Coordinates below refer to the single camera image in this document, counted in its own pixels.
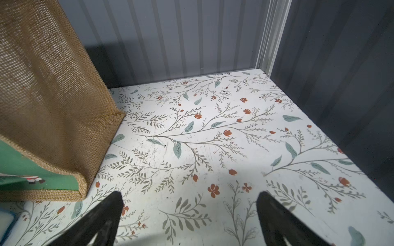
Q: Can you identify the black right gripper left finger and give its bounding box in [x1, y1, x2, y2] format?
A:
[50, 191, 124, 246]

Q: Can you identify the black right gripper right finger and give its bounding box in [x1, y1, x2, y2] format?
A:
[256, 191, 330, 246]

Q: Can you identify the blue cartoon tissue pack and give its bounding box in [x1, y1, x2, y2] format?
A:
[0, 209, 16, 246]

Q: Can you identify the green Christmas burlap tote bag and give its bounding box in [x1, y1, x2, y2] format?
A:
[1, 1, 125, 202]

